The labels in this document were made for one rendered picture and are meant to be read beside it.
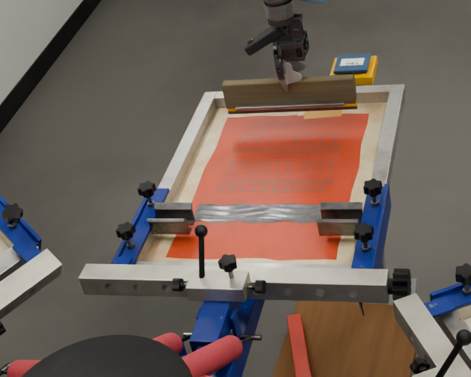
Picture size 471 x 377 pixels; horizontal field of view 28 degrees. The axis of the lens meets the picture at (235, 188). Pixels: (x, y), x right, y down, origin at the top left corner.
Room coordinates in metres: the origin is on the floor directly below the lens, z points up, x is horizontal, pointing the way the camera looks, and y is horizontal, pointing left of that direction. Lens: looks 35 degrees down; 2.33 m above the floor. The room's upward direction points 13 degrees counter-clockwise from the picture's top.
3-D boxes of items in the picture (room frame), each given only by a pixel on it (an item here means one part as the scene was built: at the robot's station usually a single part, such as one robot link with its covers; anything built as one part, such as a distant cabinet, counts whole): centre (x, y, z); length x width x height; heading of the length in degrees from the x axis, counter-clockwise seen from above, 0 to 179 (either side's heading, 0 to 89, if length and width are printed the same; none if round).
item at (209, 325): (1.43, 0.10, 1.02); 0.17 x 0.06 x 0.05; 159
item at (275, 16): (2.18, -0.21, 1.32); 0.08 x 0.08 x 0.05
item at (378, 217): (1.63, -0.28, 0.98); 0.30 x 0.05 x 0.07; 159
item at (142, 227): (1.84, 0.24, 0.98); 0.30 x 0.05 x 0.07; 159
